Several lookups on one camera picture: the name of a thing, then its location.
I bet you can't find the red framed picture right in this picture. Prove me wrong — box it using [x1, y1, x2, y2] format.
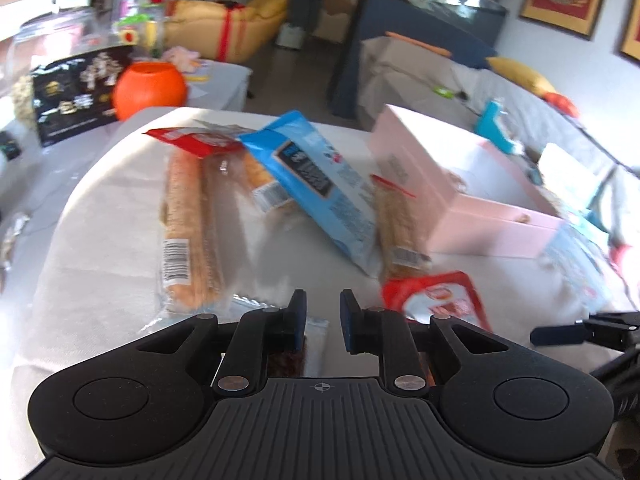
[618, 0, 640, 62]

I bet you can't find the teal toy box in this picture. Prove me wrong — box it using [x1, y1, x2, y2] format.
[474, 100, 524, 155]

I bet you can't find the blue snack packet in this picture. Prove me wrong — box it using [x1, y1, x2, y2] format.
[240, 110, 383, 278]

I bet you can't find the red snack packet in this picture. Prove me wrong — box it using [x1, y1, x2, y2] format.
[382, 271, 491, 332]

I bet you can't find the white low side table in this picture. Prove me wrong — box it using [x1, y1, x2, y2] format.
[186, 61, 253, 112]

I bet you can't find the black printed gift box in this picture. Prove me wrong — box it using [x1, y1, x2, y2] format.
[32, 46, 134, 148]

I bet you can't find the yellow cushion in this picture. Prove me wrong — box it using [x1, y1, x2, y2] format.
[486, 56, 556, 99]

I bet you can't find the green small toy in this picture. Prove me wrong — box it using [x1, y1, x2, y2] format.
[433, 86, 468, 101]

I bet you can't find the pink cardboard box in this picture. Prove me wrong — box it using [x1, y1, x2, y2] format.
[369, 105, 562, 258]

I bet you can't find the dark blue cabinet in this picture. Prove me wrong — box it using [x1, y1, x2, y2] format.
[326, 0, 508, 119]

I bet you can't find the white tablecloth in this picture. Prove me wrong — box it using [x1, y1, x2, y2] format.
[1, 110, 611, 479]

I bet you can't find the grey covered sofa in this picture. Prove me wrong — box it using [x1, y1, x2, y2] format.
[357, 34, 640, 321]

